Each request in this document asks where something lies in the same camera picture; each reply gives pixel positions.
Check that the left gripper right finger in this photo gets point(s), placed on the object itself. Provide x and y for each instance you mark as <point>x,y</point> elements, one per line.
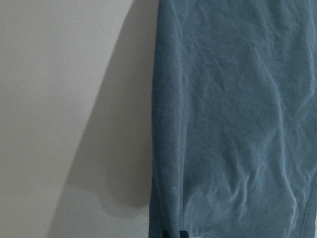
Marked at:
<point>184,234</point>

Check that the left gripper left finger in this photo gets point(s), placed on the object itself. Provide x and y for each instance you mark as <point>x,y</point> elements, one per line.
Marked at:
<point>164,234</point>

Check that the black graphic t-shirt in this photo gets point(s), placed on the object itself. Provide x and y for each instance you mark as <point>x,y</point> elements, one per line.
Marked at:
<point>234,119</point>

